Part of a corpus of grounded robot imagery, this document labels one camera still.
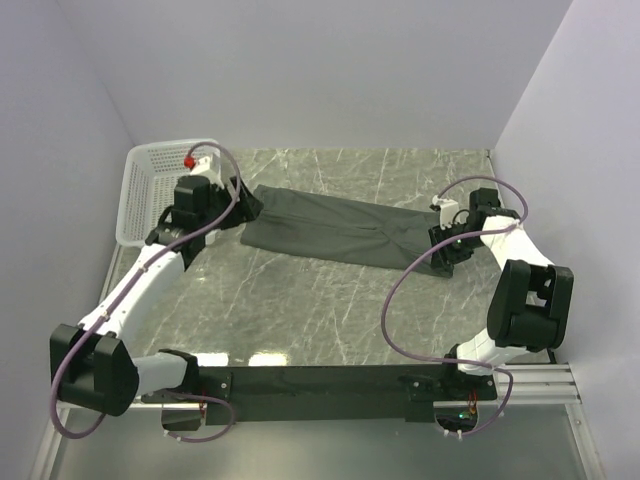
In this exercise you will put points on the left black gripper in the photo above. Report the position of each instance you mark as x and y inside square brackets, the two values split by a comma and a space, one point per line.
[248, 207]

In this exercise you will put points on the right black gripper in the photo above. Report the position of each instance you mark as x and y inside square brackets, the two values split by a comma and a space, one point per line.
[444, 256]

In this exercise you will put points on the white perforated plastic basket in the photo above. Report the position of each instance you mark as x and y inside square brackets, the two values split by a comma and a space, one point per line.
[150, 175]

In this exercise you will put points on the dark grey t shirt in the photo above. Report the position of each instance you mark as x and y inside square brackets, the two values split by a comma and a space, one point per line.
[337, 229]

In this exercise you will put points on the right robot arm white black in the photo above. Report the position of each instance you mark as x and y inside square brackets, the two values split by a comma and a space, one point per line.
[530, 306]

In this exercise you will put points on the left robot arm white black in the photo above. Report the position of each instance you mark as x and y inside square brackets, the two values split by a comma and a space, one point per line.
[90, 363]

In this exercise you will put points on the black base crossbar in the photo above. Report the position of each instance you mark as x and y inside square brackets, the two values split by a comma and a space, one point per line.
[306, 393]

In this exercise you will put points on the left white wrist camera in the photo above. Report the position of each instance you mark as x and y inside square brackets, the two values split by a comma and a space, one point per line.
[207, 166]

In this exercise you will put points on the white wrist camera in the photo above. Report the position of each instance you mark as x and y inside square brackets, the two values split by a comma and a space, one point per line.
[447, 210]
[207, 166]

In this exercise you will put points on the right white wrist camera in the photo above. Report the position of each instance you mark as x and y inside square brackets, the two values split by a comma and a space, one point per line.
[447, 210]

